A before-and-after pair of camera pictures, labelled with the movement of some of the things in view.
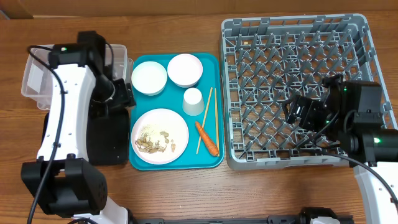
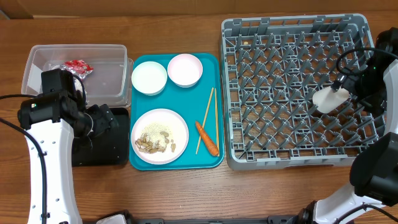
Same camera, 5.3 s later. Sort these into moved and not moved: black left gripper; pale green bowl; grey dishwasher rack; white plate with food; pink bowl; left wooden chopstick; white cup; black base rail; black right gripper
Moved: black left gripper; black right gripper; white cup
Not moved: left wooden chopstick; pale green bowl; white plate with food; black base rail; grey dishwasher rack; pink bowl
